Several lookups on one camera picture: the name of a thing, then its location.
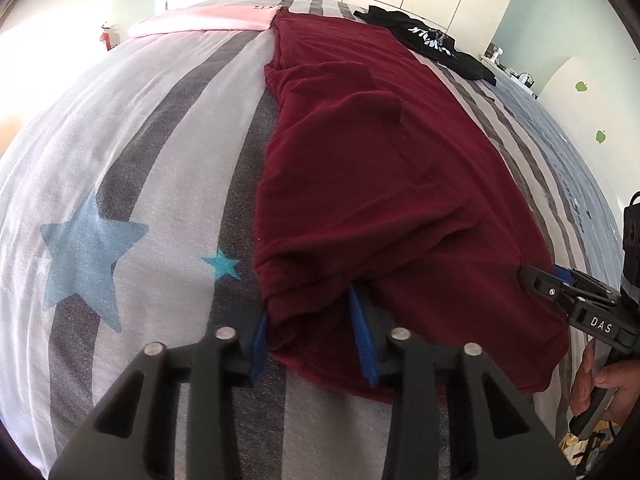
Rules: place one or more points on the white headboard with apple stickers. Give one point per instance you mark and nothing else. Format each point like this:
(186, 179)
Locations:
(600, 105)

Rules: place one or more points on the cream nightstand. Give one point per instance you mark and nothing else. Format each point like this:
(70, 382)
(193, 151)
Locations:
(510, 71)

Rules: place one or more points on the striped star-print bed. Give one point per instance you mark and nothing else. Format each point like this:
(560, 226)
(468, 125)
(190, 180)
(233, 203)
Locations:
(125, 135)

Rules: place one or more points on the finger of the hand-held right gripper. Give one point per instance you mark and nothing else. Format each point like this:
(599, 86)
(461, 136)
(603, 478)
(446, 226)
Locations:
(564, 275)
(537, 282)

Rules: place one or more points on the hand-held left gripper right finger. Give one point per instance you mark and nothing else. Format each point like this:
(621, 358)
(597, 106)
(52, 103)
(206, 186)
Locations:
(362, 340)

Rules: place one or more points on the red fire extinguisher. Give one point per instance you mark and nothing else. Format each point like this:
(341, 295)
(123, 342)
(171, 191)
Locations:
(106, 40)

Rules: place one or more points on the pink folded garment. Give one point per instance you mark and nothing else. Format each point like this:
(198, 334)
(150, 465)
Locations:
(210, 17)

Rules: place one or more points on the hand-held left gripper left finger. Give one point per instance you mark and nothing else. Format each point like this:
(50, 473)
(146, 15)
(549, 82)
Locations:
(259, 350)

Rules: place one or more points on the black printed t-shirt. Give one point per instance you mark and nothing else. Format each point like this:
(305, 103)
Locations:
(430, 40)

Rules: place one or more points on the person's right hand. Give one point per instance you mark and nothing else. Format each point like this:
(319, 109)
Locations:
(622, 380)

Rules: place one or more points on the maroon t-shirt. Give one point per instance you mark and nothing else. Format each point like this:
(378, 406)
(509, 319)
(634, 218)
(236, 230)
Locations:
(375, 185)

